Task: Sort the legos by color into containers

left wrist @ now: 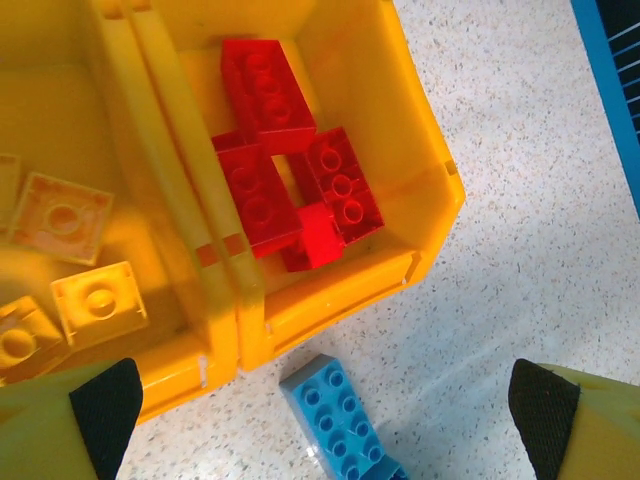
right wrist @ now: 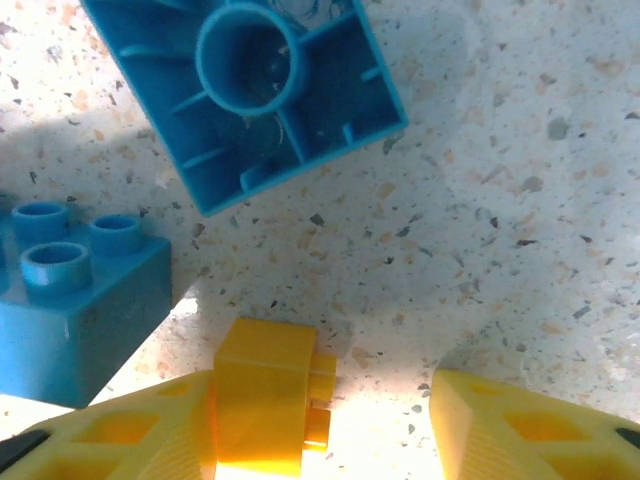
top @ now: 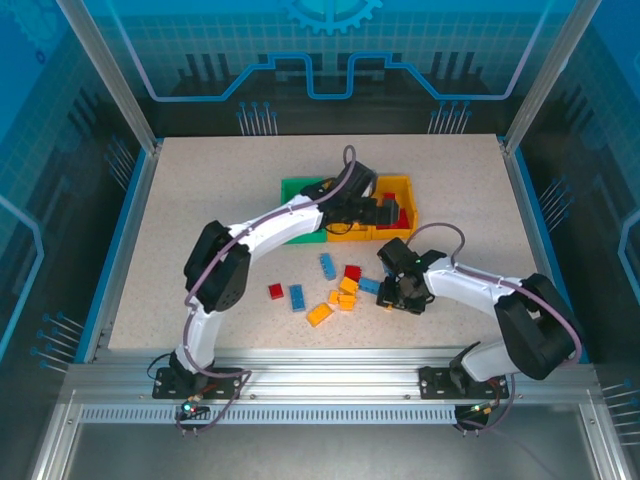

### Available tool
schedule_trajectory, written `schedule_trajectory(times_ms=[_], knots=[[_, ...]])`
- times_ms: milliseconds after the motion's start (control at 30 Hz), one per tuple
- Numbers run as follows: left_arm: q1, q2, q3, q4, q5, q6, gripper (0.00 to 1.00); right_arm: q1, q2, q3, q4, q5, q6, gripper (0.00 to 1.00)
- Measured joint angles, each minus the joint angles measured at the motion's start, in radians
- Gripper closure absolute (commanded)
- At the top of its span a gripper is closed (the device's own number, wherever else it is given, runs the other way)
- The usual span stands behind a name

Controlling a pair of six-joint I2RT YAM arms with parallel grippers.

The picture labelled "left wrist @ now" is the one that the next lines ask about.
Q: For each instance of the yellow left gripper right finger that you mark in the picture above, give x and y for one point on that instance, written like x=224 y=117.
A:
x=590 y=430

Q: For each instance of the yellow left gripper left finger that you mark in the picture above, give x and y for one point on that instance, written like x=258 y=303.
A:
x=45 y=430

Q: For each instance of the small yellow lego brick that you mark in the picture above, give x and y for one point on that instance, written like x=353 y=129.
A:
x=60 y=217
x=100 y=300
x=22 y=340
x=5 y=190

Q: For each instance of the blue lego brick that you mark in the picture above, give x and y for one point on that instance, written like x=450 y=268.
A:
x=340 y=420

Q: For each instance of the stepped red lego brick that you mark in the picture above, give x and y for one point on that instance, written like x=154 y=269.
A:
x=320 y=237

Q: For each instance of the yellow plastic bin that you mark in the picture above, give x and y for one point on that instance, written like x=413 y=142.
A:
x=165 y=165
x=360 y=75

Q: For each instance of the long red lego brick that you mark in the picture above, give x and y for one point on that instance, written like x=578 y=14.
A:
x=265 y=90

